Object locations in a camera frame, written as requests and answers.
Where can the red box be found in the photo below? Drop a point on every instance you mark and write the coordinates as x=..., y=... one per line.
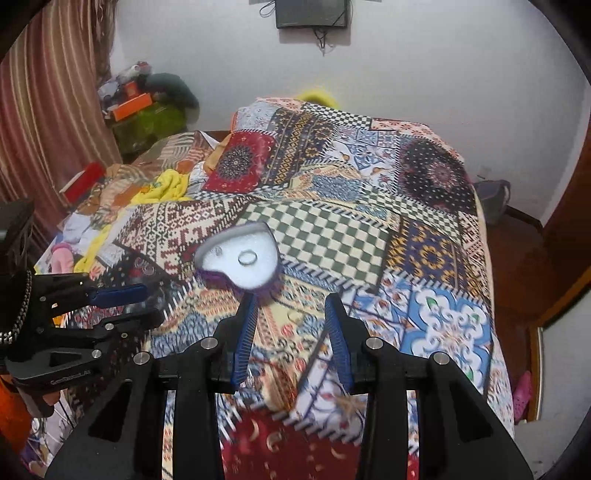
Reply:
x=83, y=182

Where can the dark grey bag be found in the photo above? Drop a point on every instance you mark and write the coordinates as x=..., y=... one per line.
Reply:
x=494, y=196

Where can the dark green cloth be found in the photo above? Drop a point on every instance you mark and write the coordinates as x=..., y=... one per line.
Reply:
x=173, y=88

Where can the green bag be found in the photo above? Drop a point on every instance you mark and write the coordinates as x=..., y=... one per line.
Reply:
x=150, y=124

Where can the orange box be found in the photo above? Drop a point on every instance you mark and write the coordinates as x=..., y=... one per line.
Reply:
x=130, y=106

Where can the wall-mounted television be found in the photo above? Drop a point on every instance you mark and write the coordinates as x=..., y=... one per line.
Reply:
x=311, y=13

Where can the pink slipper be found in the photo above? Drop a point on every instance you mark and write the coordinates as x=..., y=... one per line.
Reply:
x=521, y=392

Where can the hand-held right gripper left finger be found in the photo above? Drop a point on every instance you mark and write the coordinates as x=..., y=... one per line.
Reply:
x=247, y=332

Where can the yellow cloth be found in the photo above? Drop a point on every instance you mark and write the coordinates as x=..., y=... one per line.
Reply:
x=171, y=183

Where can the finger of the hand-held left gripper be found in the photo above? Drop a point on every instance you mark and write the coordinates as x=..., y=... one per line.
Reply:
x=120, y=295
x=134, y=321

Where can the yellow pillow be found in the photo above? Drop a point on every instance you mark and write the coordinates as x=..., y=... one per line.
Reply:
x=318, y=97

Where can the heart-shaped jewelry box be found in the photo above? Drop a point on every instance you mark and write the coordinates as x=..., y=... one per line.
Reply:
x=258, y=272

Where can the wooden door frame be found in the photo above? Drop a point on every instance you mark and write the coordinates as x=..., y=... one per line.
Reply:
x=561, y=258

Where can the patchwork printed blanket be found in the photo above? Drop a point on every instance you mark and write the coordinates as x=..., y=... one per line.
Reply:
x=346, y=240

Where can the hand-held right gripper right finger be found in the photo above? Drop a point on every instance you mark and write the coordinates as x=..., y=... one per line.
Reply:
x=336, y=337

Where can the striped curtain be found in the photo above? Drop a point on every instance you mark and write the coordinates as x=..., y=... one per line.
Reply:
x=46, y=101

